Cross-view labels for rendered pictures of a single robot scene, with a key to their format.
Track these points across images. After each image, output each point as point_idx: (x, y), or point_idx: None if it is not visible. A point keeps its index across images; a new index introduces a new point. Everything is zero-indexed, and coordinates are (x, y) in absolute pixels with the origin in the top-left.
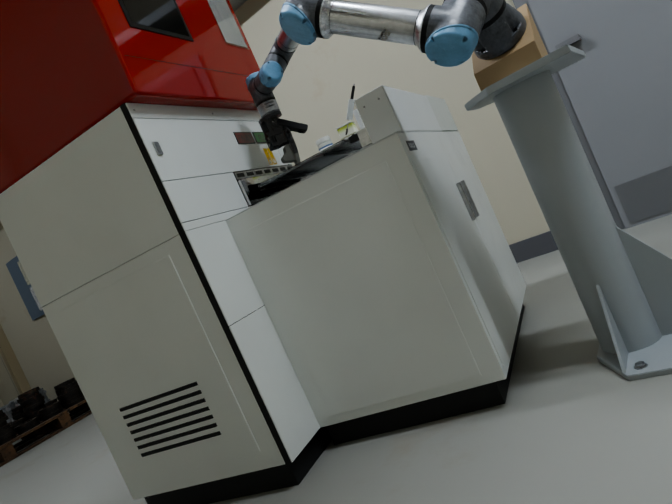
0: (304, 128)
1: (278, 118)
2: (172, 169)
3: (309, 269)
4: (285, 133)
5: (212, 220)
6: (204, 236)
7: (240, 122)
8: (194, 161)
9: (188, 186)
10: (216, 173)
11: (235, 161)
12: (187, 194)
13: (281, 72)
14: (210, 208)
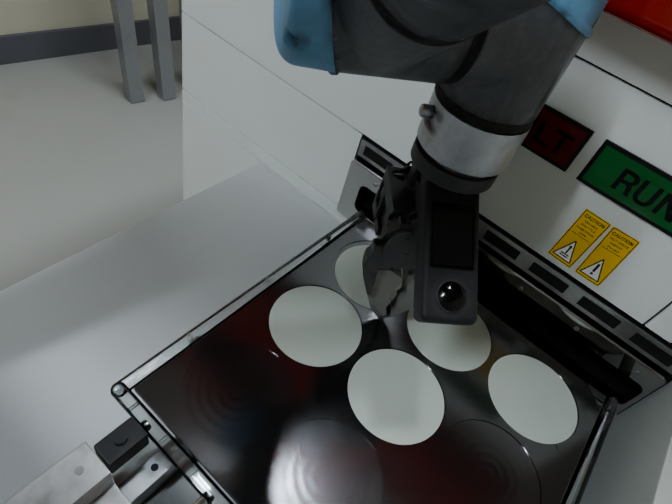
0: (414, 306)
1: (426, 182)
2: (210, 8)
3: None
4: (384, 229)
5: (236, 137)
6: (207, 135)
7: (584, 72)
8: (269, 33)
9: (225, 58)
10: (309, 96)
11: (398, 128)
12: (214, 67)
13: (282, 38)
14: (245, 122)
